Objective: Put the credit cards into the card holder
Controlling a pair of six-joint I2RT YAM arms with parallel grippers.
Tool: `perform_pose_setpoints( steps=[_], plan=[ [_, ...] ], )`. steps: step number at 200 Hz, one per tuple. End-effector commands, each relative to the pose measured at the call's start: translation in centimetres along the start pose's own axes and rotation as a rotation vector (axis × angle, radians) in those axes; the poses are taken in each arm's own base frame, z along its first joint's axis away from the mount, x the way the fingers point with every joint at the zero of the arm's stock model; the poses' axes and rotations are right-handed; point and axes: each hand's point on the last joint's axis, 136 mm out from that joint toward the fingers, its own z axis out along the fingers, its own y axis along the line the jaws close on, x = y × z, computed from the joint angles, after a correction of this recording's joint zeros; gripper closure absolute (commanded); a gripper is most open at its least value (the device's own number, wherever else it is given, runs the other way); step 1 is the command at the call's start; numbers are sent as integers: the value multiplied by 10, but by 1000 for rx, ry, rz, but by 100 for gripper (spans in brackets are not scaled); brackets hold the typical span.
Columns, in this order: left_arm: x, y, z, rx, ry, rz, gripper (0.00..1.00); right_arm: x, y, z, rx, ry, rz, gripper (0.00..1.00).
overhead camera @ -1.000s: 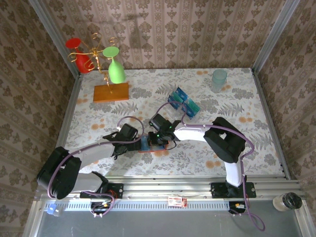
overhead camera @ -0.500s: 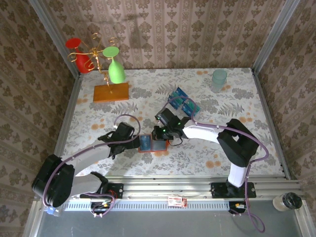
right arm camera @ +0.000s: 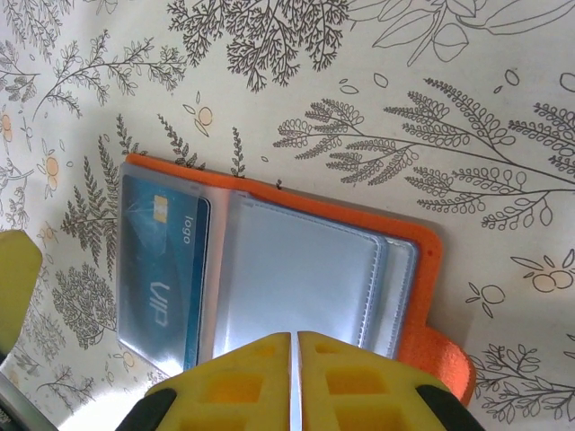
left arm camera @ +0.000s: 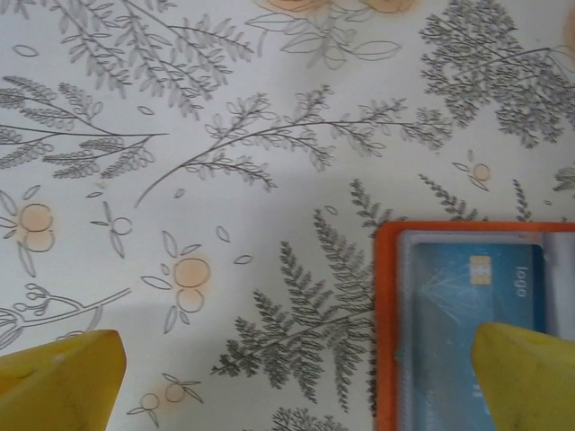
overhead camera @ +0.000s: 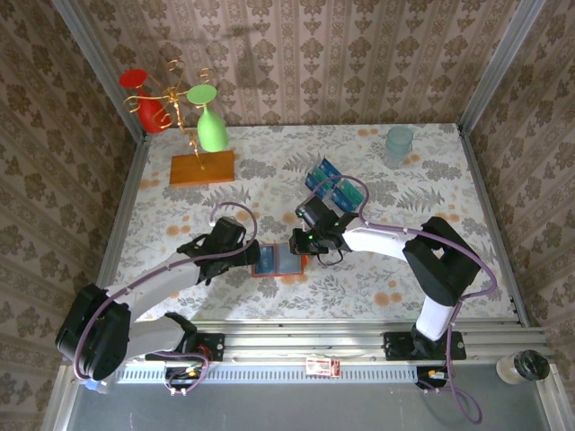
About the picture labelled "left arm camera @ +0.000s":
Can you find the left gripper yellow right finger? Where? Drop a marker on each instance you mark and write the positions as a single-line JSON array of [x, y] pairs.
[[534, 381]]

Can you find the orange card holder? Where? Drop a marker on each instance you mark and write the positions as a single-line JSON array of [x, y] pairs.
[[386, 314]]

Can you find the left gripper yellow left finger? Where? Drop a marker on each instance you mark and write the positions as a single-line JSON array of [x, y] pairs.
[[58, 386]]

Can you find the blue credit card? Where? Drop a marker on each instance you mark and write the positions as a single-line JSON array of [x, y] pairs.
[[449, 278]]

